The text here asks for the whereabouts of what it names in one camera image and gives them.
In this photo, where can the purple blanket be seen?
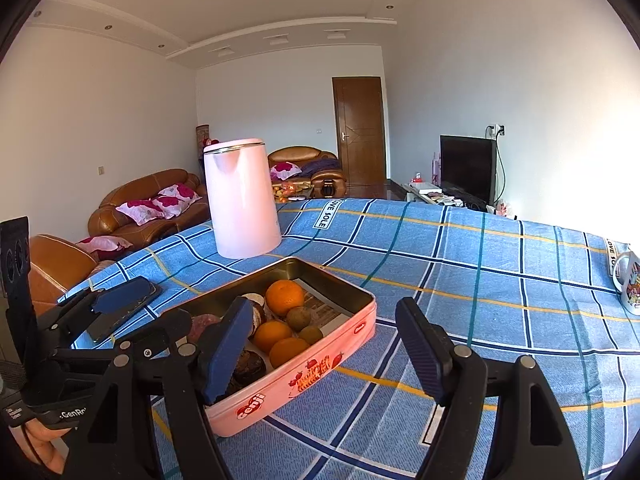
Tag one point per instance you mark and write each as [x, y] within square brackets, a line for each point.
[320, 166]

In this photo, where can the pink floral pillow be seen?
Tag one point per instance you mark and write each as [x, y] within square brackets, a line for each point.
[102, 245]
[285, 170]
[177, 197]
[140, 211]

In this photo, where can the purple sweet potato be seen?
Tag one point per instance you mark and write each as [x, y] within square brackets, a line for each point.
[202, 324]

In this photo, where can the person's left hand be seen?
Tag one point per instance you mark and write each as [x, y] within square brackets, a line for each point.
[42, 450]

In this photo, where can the pink electric kettle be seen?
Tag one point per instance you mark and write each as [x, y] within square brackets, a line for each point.
[245, 200]

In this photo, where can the blue plaid tablecloth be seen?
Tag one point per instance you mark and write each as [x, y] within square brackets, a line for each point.
[450, 270]

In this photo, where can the large orange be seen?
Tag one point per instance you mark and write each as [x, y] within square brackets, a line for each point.
[285, 296]

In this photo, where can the small orange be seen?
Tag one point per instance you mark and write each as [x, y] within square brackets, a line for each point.
[290, 352]
[271, 335]

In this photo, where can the brown leather armchair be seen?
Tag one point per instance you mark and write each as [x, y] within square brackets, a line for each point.
[55, 265]
[325, 182]

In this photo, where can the small yellowish round fruit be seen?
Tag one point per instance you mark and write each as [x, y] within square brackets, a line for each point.
[311, 335]
[299, 319]

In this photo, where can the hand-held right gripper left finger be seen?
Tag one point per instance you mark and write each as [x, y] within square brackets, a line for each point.
[227, 350]

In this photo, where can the dark brown door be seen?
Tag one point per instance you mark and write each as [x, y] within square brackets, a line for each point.
[360, 130]

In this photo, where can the black television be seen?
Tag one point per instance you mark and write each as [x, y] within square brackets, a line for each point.
[467, 165]

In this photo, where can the pink tin box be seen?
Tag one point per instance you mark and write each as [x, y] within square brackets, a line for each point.
[300, 385]

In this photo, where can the printed paper sheet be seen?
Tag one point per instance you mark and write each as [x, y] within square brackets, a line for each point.
[325, 305]

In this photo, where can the brown striped shell object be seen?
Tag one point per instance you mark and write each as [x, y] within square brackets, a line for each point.
[257, 310]

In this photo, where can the long brown leather sofa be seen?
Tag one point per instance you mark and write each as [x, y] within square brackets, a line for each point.
[145, 185]

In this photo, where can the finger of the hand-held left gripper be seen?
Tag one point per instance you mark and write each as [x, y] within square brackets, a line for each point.
[127, 291]
[172, 329]

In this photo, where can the white television stand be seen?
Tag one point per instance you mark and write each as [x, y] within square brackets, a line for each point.
[425, 191]

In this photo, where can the wall outlet with charger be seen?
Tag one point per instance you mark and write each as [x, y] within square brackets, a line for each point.
[496, 130]

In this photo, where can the coffee table with clutter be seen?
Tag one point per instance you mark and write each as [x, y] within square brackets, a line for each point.
[292, 192]

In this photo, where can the printed white mug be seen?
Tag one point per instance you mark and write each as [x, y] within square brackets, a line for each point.
[631, 290]

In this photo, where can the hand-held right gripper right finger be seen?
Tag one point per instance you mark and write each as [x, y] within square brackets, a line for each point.
[425, 345]

